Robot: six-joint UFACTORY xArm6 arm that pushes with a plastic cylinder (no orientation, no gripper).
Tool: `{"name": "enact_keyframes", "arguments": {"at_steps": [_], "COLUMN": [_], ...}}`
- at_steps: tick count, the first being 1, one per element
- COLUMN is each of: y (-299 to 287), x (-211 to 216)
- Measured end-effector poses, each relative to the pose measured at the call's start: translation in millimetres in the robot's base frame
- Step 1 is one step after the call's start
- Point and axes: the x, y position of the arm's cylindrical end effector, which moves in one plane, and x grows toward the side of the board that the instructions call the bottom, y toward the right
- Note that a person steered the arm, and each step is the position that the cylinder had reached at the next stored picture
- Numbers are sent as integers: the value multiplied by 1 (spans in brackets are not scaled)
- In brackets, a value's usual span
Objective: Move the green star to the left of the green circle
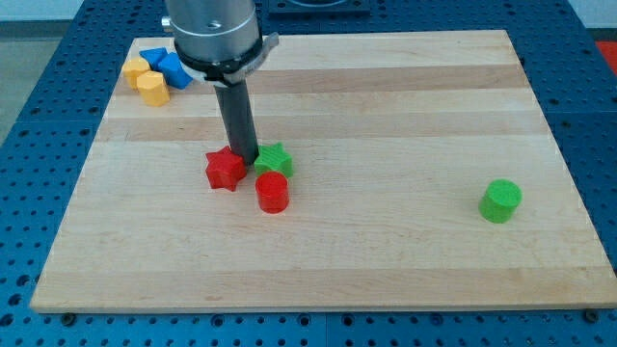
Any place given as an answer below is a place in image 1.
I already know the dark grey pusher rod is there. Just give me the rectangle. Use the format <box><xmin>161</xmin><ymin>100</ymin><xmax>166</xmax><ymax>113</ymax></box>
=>
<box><xmin>214</xmin><ymin>81</ymin><xmax>258</xmax><ymax>166</ymax></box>

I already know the green star block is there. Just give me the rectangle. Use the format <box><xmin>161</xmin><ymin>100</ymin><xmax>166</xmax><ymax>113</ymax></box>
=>
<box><xmin>254</xmin><ymin>143</ymin><xmax>294</xmax><ymax>178</ymax></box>

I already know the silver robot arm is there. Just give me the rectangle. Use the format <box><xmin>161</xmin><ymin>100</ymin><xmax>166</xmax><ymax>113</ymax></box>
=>
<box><xmin>161</xmin><ymin>0</ymin><xmax>280</xmax><ymax>166</ymax></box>

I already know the red star block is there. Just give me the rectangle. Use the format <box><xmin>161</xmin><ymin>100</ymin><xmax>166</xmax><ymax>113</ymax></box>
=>
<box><xmin>205</xmin><ymin>146</ymin><xmax>247</xmax><ymax>192</ymax></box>

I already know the blue pentagon block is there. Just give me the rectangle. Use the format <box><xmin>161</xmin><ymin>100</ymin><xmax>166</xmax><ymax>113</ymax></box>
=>
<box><xmin>158</xmin><ymin>52</ymin><xmax>193</xmax><ymax>90</ymax></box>

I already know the yellow hexagon block front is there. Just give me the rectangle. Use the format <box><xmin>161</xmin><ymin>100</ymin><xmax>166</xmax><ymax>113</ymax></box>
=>
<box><xmin>136</xmin><ymin>71</ymin><xmax>171</xmax><ymax>107</ymax></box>

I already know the blue cube block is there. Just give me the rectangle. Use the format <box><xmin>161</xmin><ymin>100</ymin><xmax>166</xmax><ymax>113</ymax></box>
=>
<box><xmin>139</xmin><ymin>47</ymin><xmax>168</xmax><ymax>71</ymax></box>

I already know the red cylinder block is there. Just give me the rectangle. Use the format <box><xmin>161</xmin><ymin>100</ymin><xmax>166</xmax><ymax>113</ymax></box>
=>
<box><xmin>255</xmin><ymin>172</ymin><xmax>289</xmax><ymax>214</ymax></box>

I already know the yellow block rear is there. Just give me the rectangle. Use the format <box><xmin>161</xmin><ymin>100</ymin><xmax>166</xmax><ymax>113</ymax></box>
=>
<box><xmin>121</xmin><ymin>57</ymin><xmax>150</xmax><ymax>90</ymax></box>

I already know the green cylinder block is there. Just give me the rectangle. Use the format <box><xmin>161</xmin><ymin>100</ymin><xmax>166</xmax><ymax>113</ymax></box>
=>
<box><xmin>478</xmin><ymin>178</ymin><xmax>523</xmax><ymax>224</ymax></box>

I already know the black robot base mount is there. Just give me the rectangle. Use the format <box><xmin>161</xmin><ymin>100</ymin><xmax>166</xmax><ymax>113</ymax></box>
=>
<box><xmin>265</xmin><ymin>0</ymin><xmax>371</xmax><ymax>16</ymax></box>

